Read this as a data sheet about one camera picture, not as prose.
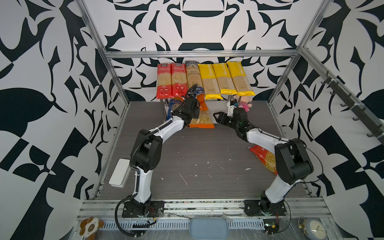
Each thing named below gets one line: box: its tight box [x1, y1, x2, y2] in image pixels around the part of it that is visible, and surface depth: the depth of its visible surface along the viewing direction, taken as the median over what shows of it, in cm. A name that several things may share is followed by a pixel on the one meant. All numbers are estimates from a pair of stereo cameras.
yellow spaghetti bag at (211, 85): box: [198, 63, 224, 100], surface depth 81 cm
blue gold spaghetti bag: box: [185, 60, 205, 94], surface depth 84 cm
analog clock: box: [298, 216, 328, 240], surface depth 68 cm
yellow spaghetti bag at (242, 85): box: [227, 61, 255, 97], surface depth 82 cm
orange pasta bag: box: [189, 93, 215, 129], surface depth 98 cm
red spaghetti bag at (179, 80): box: [171, 63, 188, 98], surface depth 81 cm
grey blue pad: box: [189, 217, 230, 240], surface depth 68 cm
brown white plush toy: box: [79, 216, 104, 240], surface depth 69 cm
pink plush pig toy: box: [233, 95, 252, 113], surface depth 114 cm
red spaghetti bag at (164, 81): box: [156, 63, 173, 99], surface depth 81 cm
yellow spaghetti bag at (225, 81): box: [212, 62, 238, 95], surface depth 82 cm
